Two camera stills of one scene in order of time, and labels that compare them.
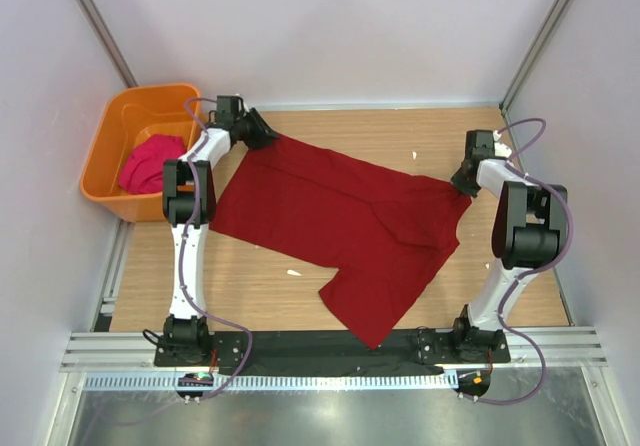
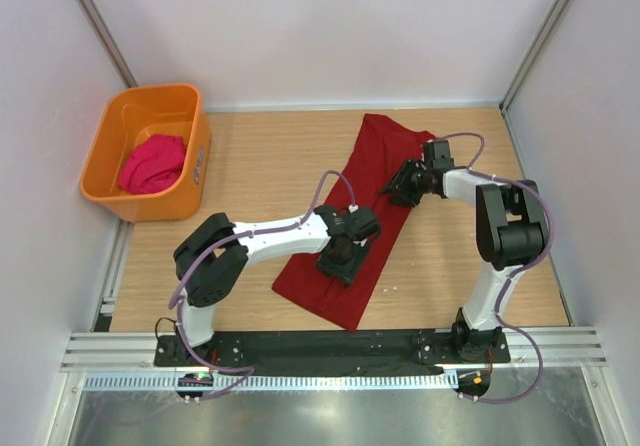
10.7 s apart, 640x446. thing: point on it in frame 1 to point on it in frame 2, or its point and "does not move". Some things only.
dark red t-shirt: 388,235 to 381,148
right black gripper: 459,183 to 400,183
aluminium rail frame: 130,352 does not move
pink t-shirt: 142,170 does not move
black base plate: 326,354 does not move
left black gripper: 264,136 to 348,272
